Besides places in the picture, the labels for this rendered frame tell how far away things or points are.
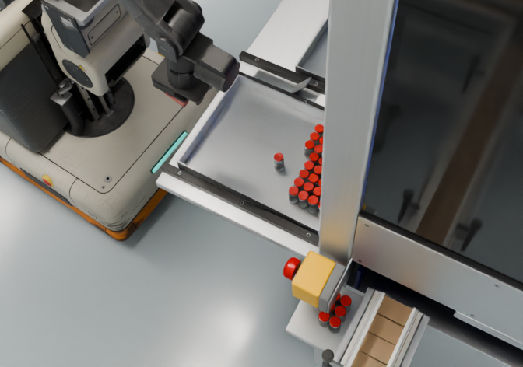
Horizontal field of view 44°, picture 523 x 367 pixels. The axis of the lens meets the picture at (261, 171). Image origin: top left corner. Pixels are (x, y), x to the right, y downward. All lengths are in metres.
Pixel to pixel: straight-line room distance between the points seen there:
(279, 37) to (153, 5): 0.64
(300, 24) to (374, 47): 0.98
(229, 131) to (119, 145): 0.82
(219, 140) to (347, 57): 0.79
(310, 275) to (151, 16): 0.51
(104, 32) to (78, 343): 1.05
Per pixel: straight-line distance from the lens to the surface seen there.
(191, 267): 2.28
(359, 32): 0.65
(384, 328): 1.23
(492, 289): 1.03
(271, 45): 1.59
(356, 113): 0.76
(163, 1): 1.03
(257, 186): 1.38
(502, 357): 1.31
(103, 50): 1.77
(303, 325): 1.27
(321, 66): 1.55
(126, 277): 2.31
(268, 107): 1.48
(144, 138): 2.21
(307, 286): 1.14
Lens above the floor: 2.11
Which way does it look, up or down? 61 degrees down
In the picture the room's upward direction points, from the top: 7 degrees counter-clockwise
